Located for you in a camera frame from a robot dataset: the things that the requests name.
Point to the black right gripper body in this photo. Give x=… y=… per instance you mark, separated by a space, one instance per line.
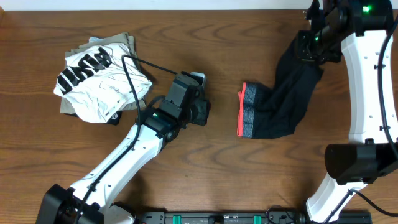
x=306 y=50

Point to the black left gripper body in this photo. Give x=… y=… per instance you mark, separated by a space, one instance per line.
x=201 y=109

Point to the black shorts with grey waistband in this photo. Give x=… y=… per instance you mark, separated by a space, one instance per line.
x=270 y=113

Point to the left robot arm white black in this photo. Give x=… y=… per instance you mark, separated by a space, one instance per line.
x=91 y=199

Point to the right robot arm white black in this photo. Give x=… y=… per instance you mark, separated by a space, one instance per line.
x=360 y=33

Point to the black garment with white logo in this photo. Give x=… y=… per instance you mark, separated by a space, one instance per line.
x=114 y=120

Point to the grey-beige folded garment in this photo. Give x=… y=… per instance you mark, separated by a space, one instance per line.
x=65 y=105

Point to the white shirt with black print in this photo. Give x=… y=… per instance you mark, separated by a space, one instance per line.
x=96 y=85

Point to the light blue folded garment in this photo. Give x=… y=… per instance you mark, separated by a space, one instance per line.
x=94 y=39

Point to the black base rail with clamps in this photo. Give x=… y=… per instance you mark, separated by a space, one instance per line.
x=274 y=216

